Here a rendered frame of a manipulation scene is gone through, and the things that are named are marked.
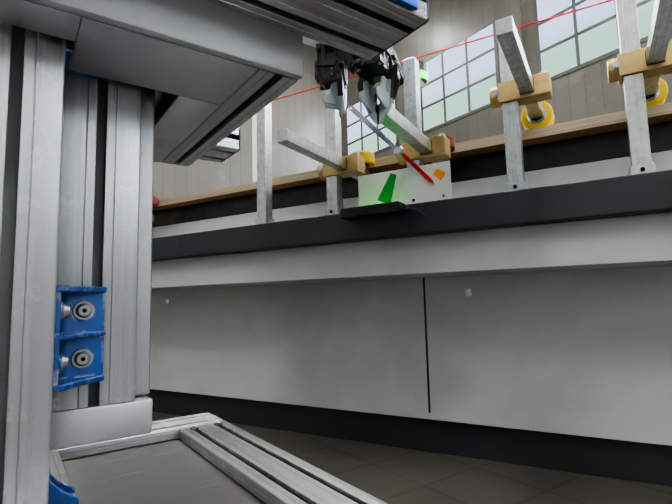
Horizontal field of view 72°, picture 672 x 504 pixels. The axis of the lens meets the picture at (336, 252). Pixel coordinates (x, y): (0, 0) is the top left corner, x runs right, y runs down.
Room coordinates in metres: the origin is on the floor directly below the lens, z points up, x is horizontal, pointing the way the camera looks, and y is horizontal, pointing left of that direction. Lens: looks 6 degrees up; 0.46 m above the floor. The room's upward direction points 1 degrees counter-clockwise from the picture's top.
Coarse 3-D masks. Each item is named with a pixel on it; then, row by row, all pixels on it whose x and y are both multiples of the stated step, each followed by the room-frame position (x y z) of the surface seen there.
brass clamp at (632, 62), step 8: (624, 56) 0.94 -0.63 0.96; (632, 56) 0.94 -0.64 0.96; (640, 56) 0.93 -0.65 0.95; (608, 64) 0.96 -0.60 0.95; (616, 64) 0.95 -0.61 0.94; (624, 64) 0.94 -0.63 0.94; (632, 64) 0.94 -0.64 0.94; (640, 64) 0.93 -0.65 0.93; (656, 64) 0.92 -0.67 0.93; (664, 64) 0.91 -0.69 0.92; (608, 72) 0.96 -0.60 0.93; (616, 72) 0.95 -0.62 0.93; (624, 72) 0.94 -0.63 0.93; (632, 72) 0.94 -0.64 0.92; (640, 72) 0.93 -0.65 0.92; (648, 72) 0.94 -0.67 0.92; (656, 72) 0.94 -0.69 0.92; (664, 72) 0.94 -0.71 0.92; (608, 80) 0.98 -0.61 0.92; (616, 80) 0.97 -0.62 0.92
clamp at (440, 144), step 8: (440, 136) 1.15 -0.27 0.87; (432, 144) 1.16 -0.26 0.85; (440, 144) 1.15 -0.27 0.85; (448, 144) 1.17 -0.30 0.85; (408, 152) 1.19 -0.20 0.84; (416, 152) 1.18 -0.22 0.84; (432, 152) 1.16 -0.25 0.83; (440, 152) 1.15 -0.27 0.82; (448, 152) 1.16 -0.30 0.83; (400, 160) 1.21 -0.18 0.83; (424, 160) 1.20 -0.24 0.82; (432, 160) 1.20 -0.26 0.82
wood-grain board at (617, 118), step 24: (576, 120) 1.14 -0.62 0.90; (600, 120) 1.12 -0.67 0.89; (624, 120) 1.09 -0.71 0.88; (648, 120) 1.08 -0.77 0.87; (456, 144) 1.29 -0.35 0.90; (480, 144) 1.26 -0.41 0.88; (504, 144) 1.24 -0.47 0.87; (528, 144) 1.24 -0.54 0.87; (384, 168) 1.44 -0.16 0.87; (216, 192) 1.76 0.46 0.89; (240, 192) 1.71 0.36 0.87
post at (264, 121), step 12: (264, 108) 1.44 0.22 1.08; (264, 120) 1.44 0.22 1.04; (264, 132) 1.44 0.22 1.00; (264, 144) 1.44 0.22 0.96; (264, 156) 1.44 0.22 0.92; (264, 168) 1.44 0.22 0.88; (264, 180) 1.44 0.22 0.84; (264, 192) 1.44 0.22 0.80; (264, 204) 1.44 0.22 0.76; (264, 216) 1.44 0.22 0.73
